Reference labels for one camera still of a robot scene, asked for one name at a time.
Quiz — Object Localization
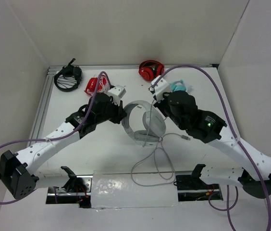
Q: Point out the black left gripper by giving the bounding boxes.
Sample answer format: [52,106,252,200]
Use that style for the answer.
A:
[95,97,126,124]

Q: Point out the grey headphone cable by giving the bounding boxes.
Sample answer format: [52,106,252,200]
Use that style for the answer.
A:
[130,98,191,186]

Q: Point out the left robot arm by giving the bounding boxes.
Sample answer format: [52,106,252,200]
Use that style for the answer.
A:
[0,90,126,200]

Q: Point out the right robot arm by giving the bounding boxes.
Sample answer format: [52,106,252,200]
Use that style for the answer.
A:
[154,90,271,199]

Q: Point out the red black headphones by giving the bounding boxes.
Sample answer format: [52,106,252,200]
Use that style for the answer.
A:
[138,60,164,81]

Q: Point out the white foil cover plate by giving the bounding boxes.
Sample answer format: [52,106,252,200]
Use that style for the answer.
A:
[91,173,179,208]

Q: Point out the teal headphones blue cable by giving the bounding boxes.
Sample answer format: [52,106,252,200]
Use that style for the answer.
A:
[169,79,194,93]

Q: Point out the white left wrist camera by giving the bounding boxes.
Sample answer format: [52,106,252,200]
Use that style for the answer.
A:
[107,85,126,106]

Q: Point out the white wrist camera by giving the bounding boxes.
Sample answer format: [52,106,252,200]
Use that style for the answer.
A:
[148,76,172,103]
[107,85,126,106]

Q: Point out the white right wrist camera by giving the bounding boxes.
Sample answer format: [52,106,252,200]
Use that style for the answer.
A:
[148,76,172,103]

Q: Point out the red headphones white cable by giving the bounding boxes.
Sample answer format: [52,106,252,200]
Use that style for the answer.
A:
[84,74,113,97]

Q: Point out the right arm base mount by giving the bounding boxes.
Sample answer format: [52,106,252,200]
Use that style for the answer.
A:
[173,164,222,202]

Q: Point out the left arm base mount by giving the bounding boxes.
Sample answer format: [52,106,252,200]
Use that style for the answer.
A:
[46,166,93,208]

